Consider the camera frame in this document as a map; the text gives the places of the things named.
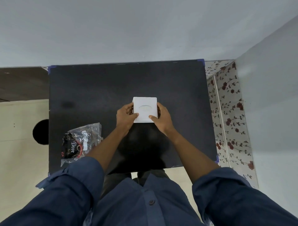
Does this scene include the person's right hand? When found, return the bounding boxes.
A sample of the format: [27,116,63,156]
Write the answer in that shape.
[149,102,176,137]

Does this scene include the person's right forearm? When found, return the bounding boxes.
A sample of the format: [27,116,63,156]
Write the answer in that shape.
[167,129,220,184]

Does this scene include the person's left forearm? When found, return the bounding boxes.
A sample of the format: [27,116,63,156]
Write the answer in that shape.
[86,128,128,172]

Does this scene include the clear plastic bag of packets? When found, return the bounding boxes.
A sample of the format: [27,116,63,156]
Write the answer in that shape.
[61,123,103,167]

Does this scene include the person's left hand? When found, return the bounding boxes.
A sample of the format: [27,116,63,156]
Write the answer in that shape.
[116,103,139,136]

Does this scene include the dark brown board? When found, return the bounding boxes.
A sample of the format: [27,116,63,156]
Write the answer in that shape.
[0,67,50,102]

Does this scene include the black table mat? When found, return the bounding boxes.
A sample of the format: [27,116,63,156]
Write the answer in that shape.
[48,59,218,175]

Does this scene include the white tissue box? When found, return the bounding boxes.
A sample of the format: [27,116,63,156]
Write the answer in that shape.
[132,97,158,123]

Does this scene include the blue shirt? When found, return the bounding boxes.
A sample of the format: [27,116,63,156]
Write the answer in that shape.
[0,156,298,226]

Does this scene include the floral patterned panel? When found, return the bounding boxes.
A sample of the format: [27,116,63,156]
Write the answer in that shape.
[204,60,259,189]

